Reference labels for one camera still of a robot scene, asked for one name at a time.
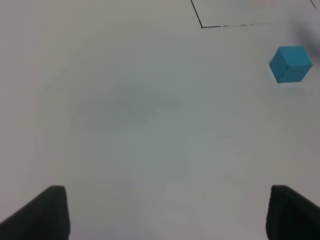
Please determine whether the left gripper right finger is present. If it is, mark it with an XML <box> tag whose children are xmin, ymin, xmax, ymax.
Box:
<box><xmin>265</xmin><ymin>185</ymin><xmax>320</xmax><ymax>240</ymax></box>

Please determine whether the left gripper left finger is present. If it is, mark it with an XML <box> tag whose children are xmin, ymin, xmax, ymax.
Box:
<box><xmin>0</xmin><ymin>185</ymin><xmax>71</xmax><ymax>240</ymax></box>

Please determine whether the blue cube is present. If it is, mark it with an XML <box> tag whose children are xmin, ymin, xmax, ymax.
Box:
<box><xmin>269</xmin><ymin>45</ymin><xmax>313</xmax><ymax>84</ymax></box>

